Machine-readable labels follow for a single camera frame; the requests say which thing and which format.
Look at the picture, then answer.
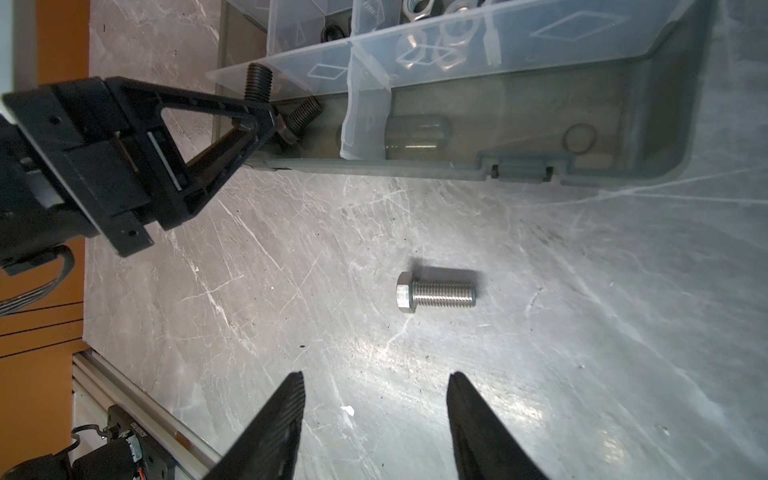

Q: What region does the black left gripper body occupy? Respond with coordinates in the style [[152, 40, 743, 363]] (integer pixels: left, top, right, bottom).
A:
[[1, 78, 174, 267]]

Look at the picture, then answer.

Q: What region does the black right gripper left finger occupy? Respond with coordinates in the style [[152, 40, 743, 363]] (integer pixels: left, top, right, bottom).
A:
[[205, 372, 306, 480]]

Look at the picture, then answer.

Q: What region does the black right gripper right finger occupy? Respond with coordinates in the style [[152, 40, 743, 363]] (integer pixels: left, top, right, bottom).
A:
[[446, 372, 546, 479]]

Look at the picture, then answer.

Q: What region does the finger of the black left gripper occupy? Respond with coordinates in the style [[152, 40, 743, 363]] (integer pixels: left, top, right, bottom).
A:
[[158, 122, 270, 230], [104, 77, 276, 139]]

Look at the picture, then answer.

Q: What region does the black hex bolt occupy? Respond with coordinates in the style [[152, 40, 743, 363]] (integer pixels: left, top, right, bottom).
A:
[[276, 96, 324, 145]]

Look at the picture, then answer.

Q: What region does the black threaded bolt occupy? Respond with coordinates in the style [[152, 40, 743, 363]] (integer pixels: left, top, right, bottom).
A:
[[231, 63, 275, 131]]

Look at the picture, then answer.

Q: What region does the small silver hex bolt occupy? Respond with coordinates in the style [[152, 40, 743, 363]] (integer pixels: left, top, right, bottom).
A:
[[396, 272, 476, 314]]

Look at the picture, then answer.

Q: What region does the black wing nut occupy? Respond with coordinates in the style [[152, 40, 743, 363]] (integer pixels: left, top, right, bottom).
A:
[[321, 23, 346, 43]]

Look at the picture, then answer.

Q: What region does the silver hex nut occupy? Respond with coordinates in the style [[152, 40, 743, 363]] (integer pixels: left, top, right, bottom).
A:
[[432, 37, 467, 72], [402, 0, 441, 22], [443, 0, 479, 15], [395, 31, 427, 69]]

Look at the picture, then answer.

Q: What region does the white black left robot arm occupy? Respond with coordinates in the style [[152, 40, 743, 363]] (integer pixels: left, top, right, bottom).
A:
[[1, 66, 277, 275]]

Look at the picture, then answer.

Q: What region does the clear grey compartment organizer box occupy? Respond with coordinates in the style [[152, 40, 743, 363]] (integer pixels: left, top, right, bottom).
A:
[[208, 1, 717, 187]]

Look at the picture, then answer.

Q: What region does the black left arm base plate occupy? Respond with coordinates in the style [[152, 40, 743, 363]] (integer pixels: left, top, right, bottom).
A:
[[72, 405, 177, 480]]

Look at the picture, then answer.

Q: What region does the aluminium front rail frame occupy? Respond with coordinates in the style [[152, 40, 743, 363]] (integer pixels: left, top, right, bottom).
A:
[[72, 350, 222, 479]]

